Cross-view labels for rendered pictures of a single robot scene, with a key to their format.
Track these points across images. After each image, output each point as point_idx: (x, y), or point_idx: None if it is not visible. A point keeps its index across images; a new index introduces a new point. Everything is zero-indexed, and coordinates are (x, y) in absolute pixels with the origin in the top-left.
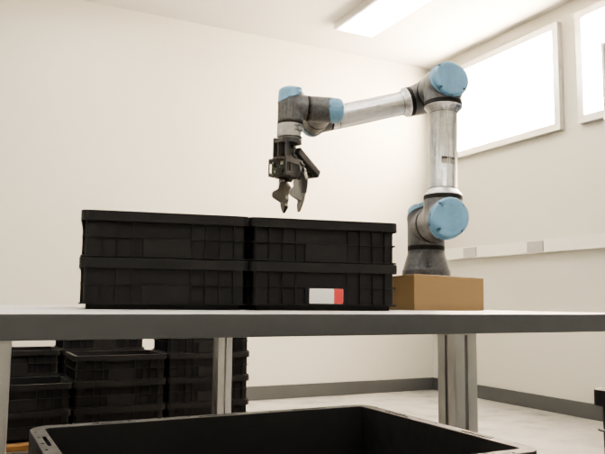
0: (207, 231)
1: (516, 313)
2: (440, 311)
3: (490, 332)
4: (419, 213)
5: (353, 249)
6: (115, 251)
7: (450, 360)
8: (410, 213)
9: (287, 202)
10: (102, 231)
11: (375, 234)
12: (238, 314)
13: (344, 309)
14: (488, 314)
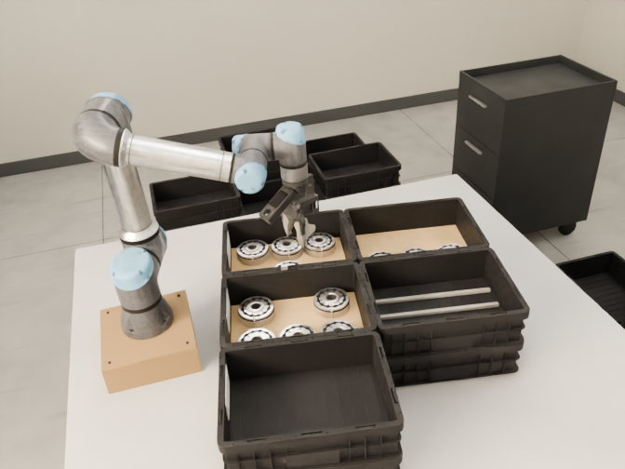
0: (374, 217)
1: (203, 226)
2: (193, 285)
3: None
4: (155, 252)
5: (262, 236)
6: (436, 224)
7: None
8: (152, 263)
9: (298, 238)
10: (446, 211)
11: (242, 229)
12: (356, 194)
13: None
14: (225, 220)
